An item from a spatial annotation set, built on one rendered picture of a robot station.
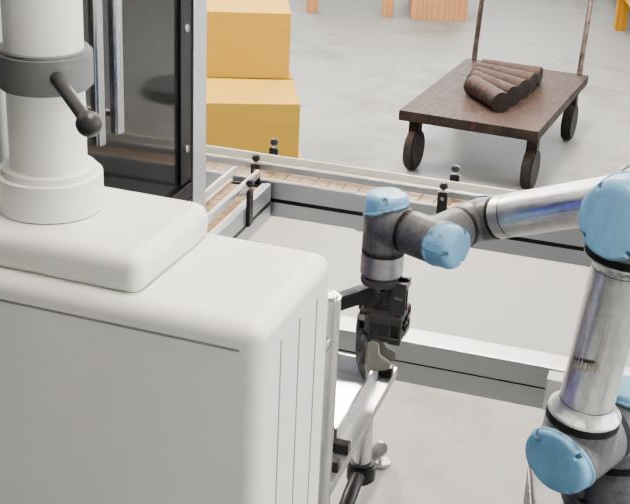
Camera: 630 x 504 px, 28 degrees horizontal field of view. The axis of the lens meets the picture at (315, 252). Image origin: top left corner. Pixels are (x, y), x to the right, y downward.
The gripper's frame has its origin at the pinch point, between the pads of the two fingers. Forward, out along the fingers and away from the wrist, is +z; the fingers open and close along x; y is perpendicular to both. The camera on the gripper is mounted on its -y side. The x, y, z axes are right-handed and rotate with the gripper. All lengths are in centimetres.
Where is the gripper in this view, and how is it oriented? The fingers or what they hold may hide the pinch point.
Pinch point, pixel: (362, 372)
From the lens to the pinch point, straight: 228.6
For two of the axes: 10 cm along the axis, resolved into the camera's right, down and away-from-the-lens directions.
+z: -0.5, 9.2, 4.0
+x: 3.1, -3.7, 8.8
